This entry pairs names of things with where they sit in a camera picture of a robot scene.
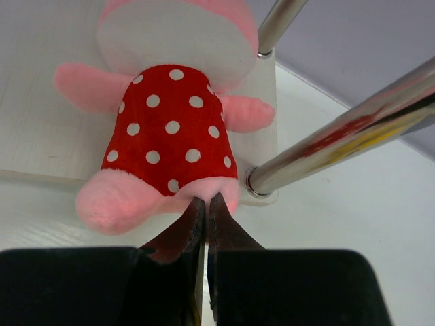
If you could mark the white two-tier shelf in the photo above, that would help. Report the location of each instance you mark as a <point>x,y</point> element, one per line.
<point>258,112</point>

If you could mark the pink plush red polka-dot dress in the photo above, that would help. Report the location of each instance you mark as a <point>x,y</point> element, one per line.
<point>170,112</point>

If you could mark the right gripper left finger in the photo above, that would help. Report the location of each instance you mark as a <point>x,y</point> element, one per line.
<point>166,247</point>

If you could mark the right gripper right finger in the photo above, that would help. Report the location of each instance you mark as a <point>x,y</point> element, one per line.
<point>224,233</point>

